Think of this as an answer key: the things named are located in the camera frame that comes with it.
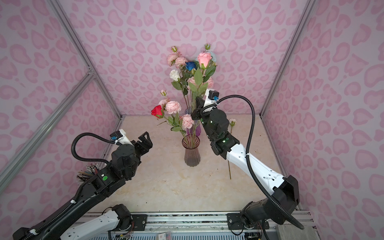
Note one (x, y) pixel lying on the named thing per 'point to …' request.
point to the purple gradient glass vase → (196, 129)
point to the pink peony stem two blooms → (188, 121)
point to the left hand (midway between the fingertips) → (143, 134)
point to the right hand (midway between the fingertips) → (196, 96)
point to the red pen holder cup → (92, 170)
